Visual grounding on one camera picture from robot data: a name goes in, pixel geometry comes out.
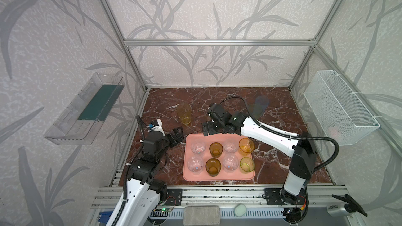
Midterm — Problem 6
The grey foam block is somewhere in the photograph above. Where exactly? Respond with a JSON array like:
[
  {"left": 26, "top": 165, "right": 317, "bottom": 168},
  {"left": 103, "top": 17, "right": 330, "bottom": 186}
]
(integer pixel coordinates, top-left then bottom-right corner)
[{"left": 183, "top": 206, "right": 220, "bottom": 226}]

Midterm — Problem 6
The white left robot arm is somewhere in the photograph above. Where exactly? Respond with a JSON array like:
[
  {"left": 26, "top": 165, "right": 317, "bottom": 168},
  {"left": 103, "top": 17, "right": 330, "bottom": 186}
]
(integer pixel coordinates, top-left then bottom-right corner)
[{"left": 107, "top": 127, "right": 184, "bottom": 226}]

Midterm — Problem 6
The pale green oval pad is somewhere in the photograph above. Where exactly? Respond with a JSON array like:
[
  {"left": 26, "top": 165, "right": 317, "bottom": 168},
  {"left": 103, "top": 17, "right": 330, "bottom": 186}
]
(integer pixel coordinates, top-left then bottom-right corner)
[{"left": 233, "top": 204, "right": 247, "bottom": 217}]

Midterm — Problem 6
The black clamp handle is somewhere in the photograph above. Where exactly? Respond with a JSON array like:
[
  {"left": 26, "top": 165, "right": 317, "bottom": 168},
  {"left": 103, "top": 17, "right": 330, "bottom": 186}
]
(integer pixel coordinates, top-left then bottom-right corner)
[{"left": 327, "top": 194, "right": 368, "bottom": 217}]

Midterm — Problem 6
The yellow tall glass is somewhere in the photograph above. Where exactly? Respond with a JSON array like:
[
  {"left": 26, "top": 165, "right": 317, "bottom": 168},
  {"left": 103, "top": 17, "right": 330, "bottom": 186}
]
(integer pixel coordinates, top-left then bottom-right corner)
[{"left": 177, "top": 103, "right": 192, "bottom": 125}]

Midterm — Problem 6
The pink plastic tray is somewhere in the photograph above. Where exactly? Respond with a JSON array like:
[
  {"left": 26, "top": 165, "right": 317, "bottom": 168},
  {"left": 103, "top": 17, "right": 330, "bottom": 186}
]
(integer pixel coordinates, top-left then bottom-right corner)
[{"left": 183, "top": 134, "right": 255, "bottom": 182}]

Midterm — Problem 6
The white wire wall basket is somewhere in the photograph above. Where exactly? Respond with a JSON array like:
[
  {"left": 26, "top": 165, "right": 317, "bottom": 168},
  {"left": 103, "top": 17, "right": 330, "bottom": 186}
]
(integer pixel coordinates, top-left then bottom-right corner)
[{"left": 304, "top": 70, "right": 381, "bottom": 146}]

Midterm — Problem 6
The blue frosted plastic cup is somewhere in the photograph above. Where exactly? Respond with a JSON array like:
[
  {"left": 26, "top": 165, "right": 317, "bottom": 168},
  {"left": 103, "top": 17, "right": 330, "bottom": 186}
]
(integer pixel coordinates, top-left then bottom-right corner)
[{"left": 254, "top": 96, "right": 270, "bottom": 111}]

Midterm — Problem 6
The green short glass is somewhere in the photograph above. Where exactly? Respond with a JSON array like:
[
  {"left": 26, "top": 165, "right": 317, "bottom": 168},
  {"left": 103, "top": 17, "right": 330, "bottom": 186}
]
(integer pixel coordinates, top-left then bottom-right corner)
[{"left": 240, "top": 157, "right": 255, "bottom": 173}]

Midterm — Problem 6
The clear faceted glass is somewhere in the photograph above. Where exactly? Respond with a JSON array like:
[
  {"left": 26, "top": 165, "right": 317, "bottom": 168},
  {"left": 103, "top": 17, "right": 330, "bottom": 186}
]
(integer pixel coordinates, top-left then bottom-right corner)
[
  {"left": 186, "top": 155, "right": 204, "bottom": 174},
  {"left": 223, "top": 154, "right": 239, "bottom": 173},
  {"left": 223, "top": 140, "right": 238, "bottom": 153},
  {"left": 190, "top": 140, "right": 206, "bottom": 155}
]

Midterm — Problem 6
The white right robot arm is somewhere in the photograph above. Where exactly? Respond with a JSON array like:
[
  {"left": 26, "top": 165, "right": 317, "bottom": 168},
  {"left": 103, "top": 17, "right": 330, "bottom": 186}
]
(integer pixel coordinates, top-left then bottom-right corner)
[{"left": 202, "top": 103, "right": 339, "bottom": 204}]

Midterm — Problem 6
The clear plastic wall bin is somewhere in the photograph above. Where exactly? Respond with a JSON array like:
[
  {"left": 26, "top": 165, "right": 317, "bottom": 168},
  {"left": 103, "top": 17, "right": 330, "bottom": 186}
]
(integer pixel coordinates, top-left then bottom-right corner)
[{"left": 44, "top": 73, "right": 125, "bottom": 145}]

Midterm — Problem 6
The tall green glass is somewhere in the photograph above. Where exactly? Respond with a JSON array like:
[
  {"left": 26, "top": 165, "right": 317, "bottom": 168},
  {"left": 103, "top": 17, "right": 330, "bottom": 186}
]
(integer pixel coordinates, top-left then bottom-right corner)
[{"left": 248, "top": 104, "right": 264, "bottom": 120}]

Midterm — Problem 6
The amber dotted glass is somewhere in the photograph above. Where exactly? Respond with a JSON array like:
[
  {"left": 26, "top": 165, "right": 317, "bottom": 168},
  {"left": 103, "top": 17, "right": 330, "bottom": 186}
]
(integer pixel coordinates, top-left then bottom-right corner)
[
  {"left": 205, "top": 158, "right": 222, "bottom": 177},
  {"left": 209, "top": 142, "right": 224, "bottom": 158}
]

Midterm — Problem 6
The yellow short glass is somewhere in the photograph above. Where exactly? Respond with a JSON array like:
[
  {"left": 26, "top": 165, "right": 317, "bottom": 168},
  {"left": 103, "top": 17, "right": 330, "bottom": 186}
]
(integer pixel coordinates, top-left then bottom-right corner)
[{"left": 239, "top": 138, "right": 255, "bottom": 155}]

